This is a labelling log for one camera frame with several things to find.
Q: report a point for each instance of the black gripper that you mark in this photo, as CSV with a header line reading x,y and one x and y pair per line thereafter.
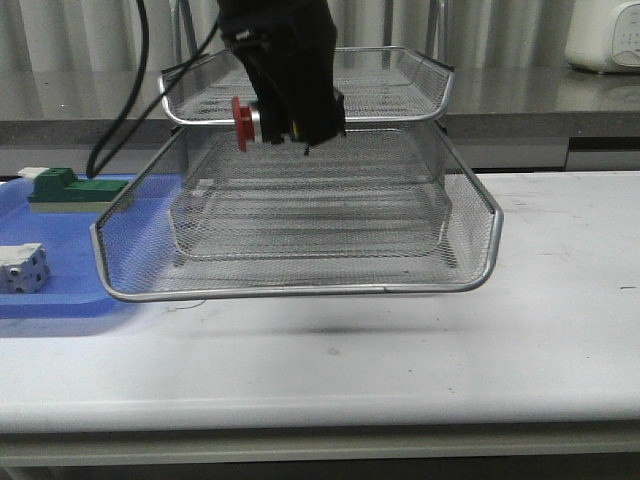
x,y
287,49

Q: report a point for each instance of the red emergency stop button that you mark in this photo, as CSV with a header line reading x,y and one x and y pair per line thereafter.
x,y
311,122

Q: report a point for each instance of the mesh tray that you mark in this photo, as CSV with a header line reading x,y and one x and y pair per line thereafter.
x,y
379,84
366,158
242,223

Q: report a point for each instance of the grey stone counter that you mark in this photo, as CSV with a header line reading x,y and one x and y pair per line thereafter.
x,y
533,118

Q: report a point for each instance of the green terminal block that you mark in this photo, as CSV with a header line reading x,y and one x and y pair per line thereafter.
x,y
60,190

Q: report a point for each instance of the blue plastic tray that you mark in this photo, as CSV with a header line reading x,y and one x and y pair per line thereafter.
x,y
55,260

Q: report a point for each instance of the white appliance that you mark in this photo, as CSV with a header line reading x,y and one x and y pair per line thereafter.
x,y
603,36

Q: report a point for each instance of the white circuit breaker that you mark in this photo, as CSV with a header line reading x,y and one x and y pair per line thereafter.
x,y
24,268

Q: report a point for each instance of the grey metal rack frame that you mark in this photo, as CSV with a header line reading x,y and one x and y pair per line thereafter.
x,y
372,23

